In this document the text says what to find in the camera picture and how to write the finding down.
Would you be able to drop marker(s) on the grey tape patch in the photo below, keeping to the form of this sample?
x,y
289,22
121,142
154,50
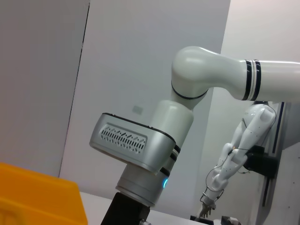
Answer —
x,y
137,109

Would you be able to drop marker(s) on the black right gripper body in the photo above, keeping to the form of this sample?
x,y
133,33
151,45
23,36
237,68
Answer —
x,y
126,211

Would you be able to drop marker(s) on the dark background device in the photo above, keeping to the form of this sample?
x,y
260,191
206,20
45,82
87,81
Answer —
x,y
230,219

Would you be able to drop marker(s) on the yellow plastic storage bin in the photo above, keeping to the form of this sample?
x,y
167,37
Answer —
x,y
37,197

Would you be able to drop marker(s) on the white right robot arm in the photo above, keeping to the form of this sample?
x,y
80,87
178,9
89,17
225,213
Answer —
x,y
199,70

